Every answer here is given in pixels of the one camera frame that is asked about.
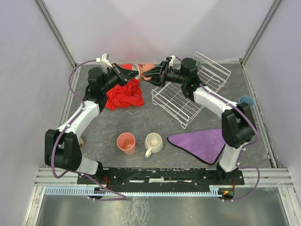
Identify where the blue plastic cup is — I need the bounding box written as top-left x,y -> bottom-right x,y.
238,96 -> 254,108

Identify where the light blue ceramic mug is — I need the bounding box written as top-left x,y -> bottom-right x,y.
195,58 -> 201,69

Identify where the white wire dish rack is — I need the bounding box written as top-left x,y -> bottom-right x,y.
151,51 -> 231,129

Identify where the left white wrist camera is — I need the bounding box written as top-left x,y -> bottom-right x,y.
96,52 -> 112,69

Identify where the black mounting base plate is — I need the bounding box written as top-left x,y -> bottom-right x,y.
92,167 -> 245,193

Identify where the pink plastic tumbler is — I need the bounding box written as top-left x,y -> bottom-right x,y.
117,132 -> 135,155

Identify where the salmon pink ceramic mug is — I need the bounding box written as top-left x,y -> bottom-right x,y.
132,63 -> 155,80

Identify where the cream ceramic mug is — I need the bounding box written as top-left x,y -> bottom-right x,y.
144,133 -> 163,158

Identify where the purple microfiber cloth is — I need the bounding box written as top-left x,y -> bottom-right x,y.
167,129 -> 225,165

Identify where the beige cup behind arm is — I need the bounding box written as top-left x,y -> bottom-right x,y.
79,139 -> 84,147

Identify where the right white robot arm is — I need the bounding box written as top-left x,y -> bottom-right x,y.
142,58 -> 258,173

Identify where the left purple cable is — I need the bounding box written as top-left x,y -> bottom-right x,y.
51,60 -> 127,202

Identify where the red crumpled cloth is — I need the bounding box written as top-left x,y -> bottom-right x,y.
105,75 -> 144,110

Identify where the light blue cable duct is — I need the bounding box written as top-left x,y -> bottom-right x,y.
44,185 -> 224,197

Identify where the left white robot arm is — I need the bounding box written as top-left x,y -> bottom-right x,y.
44,63 -> 139,175

